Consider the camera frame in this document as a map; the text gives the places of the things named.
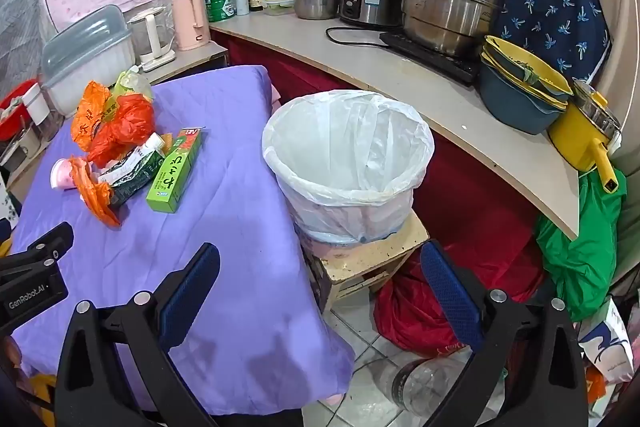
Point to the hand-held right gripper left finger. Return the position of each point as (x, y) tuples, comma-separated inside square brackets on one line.
[(192, 292)]

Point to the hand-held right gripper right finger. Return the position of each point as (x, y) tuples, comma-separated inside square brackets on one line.
[(447, 292)]

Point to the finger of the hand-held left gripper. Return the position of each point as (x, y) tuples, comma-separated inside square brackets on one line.
[(50, 242)]

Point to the orange wrapper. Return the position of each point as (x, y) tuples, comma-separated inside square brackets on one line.
[(95, 194)]

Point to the pink yogurt cup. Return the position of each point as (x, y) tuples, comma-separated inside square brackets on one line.
[(64, 174)]

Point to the dark green white carton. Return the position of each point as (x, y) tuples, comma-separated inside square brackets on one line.
[(132, 177)]

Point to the light green box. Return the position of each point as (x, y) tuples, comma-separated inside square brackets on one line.
[(172, 177)]

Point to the red-orange plastic bag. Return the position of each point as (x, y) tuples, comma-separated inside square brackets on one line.
[(122, 127)]

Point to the bin with white plastic liner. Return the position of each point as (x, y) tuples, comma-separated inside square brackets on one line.
[(345, 187)]

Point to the yellow-green snack packet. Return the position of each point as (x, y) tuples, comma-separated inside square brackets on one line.
[(131, 84)]

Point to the red plastic bag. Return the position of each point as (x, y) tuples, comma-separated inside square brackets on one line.
[(420, 317)]

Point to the red counter curtain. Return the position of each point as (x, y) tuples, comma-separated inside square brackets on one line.
[(475, 207)]

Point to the purple cloth cover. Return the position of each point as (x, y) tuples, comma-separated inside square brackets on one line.
[(225, 207)]

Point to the small wooden stool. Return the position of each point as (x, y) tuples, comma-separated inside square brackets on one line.
[(360, 267)]

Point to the clear plastic bottle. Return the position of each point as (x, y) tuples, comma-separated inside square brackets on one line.
[(425, 382)]

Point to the red plastic container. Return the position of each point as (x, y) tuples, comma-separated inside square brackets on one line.
[(12, 112)]

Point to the green plastic bag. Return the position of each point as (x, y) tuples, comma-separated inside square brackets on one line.
[(585, 247)]

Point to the white bag with blue print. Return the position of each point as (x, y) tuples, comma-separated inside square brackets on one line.
[(607, 342)]

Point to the white dish container blue-grey lid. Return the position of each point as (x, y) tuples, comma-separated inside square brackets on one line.
[(90, 62)]

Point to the yellow electric pot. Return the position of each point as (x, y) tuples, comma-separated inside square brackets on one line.
[(575, 142)]

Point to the stacked blue yellow basins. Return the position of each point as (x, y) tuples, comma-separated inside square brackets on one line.
[(515, 107)]

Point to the glass kettle with white base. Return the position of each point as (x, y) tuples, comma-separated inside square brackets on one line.
[(150, 37)]

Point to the black induction cooktop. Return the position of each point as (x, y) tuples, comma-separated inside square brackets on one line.
[(435, 57)]

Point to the pink electric kettle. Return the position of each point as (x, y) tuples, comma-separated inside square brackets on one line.
[(189, 22)]

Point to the green tin can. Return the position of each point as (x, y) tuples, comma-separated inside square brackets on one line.
[(219, 4)]

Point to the clear plastic food container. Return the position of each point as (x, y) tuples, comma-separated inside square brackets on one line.
[(277, 7)]

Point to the small steel pot with lid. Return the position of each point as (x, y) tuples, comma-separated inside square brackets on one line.
[(315, 4)]

